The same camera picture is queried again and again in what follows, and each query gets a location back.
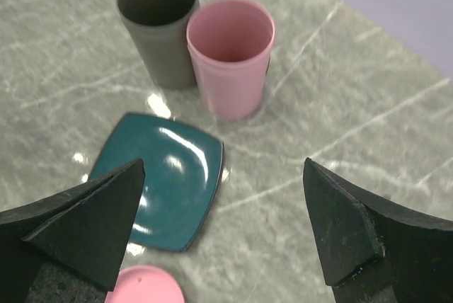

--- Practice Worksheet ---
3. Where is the teal square plate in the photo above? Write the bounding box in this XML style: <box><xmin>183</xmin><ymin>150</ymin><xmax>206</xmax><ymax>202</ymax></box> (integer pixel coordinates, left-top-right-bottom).
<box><xmin>89</xmin><ymin>113</ymin><xmax>224</xmax><ymax>252</ymax></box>

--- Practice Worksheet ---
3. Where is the pink cylindrical container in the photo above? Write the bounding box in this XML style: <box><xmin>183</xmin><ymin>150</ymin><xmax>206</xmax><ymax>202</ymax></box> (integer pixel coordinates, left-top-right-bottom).
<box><xmin>186</xmin><ymin>0</ymin><xmax>275</xmax><ymax>120</ymax></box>

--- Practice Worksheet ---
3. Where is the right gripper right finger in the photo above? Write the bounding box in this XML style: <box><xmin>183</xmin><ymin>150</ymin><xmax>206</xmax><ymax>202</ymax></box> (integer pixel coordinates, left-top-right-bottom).
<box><xmin>303</xmin><ymin>159</ymin><xmax>452</xmax><ymax>302</ymax></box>

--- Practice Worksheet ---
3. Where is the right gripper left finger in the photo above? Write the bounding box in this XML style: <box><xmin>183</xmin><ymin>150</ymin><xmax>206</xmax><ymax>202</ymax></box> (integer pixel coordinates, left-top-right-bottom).
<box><xmin>1</xmin><ymin>159</ymin><xmax>145</xmax><ymax>302</ymax></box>

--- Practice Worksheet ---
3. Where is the grey cylindrical container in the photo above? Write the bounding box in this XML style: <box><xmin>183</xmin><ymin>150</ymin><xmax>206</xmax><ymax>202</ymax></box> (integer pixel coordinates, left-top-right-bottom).
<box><xmin>116</xmin><ymin>0</ymin><xmax>199</xmax><ymax>89</ymax></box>

